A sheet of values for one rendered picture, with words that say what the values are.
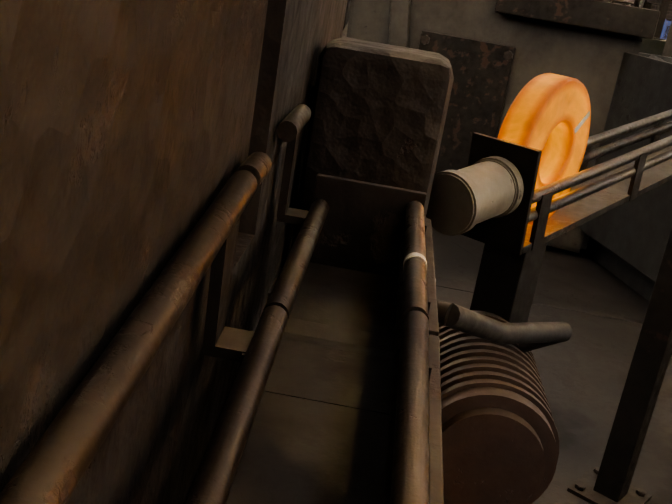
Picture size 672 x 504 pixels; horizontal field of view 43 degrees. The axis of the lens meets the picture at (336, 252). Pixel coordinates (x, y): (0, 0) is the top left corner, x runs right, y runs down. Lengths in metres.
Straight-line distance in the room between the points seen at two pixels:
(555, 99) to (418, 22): 2.29
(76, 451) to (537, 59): 2.94
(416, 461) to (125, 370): 0.11
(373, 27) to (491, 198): 2.43
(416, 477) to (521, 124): 0.61
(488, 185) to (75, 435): 0.64
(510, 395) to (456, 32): 2.45
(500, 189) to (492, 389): 0.19
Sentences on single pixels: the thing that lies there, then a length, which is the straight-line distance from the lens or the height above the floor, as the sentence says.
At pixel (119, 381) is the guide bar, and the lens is 0.21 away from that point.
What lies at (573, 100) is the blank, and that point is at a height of 0.76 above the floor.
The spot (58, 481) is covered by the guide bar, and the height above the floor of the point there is 0.75.
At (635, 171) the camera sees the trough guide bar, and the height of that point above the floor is 0.68.
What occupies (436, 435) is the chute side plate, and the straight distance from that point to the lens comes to 0.31.
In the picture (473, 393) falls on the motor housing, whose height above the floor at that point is 0.53.
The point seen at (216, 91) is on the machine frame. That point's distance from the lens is 0.32.
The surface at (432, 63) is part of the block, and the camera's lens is 0.63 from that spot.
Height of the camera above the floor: 0.85
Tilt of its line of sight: 18 degrees down
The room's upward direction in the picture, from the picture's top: 10 degrees clockwise
